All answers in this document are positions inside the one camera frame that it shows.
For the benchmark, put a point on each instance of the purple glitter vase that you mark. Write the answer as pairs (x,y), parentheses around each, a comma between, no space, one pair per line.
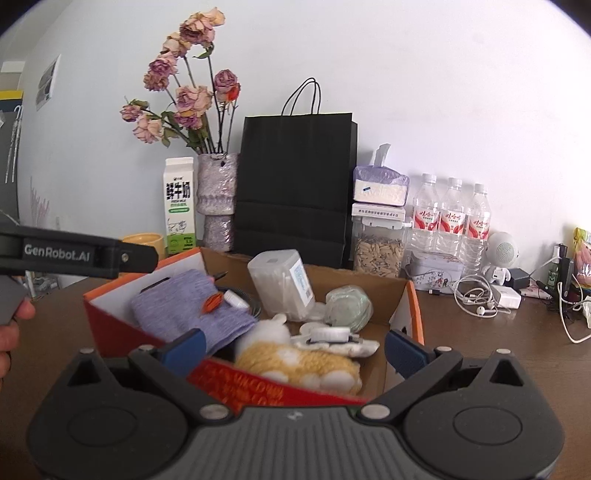
(217,184)

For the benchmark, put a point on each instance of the red cardboard box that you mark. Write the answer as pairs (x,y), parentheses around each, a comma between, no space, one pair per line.
(240,390)

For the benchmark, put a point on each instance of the black power adapter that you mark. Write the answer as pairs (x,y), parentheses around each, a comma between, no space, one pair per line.
(522,279)

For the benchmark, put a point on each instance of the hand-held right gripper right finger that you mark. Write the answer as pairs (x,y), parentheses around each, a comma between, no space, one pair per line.
(406,350)

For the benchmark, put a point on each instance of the black paper bag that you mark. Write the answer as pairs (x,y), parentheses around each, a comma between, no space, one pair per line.
(295,184)

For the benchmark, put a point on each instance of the purple tissue pack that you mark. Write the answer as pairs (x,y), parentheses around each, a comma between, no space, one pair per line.
(381,189)

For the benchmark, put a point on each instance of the white robot speaker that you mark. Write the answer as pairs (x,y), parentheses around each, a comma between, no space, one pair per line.
(503,251)

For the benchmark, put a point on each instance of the yellow mug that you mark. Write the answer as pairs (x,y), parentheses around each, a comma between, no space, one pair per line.
(147,240)

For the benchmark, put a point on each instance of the purple knit cloth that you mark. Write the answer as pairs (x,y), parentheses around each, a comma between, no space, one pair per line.
(184,304)

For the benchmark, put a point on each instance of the red label water bottle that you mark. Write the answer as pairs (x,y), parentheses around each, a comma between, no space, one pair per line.
(476,228)
(425,217)
(451,221)

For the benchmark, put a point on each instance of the person's left hand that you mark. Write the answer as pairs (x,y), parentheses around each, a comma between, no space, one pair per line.
(9,337)

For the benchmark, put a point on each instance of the dried pink roses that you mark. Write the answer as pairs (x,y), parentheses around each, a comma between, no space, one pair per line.
(191,99)

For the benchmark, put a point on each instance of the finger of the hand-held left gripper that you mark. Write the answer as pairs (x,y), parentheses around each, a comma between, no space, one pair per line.
(136,257)

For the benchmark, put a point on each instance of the pink patterned pouch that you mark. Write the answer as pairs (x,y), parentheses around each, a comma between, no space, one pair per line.
(538,290)

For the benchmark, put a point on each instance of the white green milk carton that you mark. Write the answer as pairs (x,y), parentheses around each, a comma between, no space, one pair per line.
(180,203)

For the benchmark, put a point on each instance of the yellow snack packet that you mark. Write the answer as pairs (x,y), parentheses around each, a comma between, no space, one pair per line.
(582,256)

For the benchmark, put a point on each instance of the grey refrigerator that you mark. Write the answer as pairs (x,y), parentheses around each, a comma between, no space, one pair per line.
(7,161)

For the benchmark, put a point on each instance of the white earphones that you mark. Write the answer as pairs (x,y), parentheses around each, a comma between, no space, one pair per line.
(481,310)

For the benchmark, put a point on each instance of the white wall panel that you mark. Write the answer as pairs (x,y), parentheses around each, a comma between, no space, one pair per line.
(48,83)

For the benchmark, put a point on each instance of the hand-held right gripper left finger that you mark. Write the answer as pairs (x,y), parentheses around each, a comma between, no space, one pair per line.
(184,353)

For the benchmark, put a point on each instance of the patterned tin box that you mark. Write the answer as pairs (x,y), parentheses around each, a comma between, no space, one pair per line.
(434,272)

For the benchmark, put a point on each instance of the white round device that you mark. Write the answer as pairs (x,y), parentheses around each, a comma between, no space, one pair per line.
(330,334)

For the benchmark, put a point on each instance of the clear plastic bag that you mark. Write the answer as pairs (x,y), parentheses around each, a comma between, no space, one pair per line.
(348,307)

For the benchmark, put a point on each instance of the clear cotton swab box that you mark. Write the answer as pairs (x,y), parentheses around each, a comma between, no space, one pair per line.
(277,286)

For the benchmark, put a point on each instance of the white sock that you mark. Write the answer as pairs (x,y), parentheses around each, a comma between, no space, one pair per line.
(360,348)

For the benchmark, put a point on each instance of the clear seed container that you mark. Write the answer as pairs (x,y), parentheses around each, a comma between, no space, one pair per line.
(378,254)

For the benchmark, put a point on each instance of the small white orange bottle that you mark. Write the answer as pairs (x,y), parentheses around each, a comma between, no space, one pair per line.
(233,299)

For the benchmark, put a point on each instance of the yellow white plush toy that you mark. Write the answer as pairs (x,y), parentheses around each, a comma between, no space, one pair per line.
(286,364)

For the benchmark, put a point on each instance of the white charger block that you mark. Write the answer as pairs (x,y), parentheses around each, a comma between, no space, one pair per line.
(508,297)

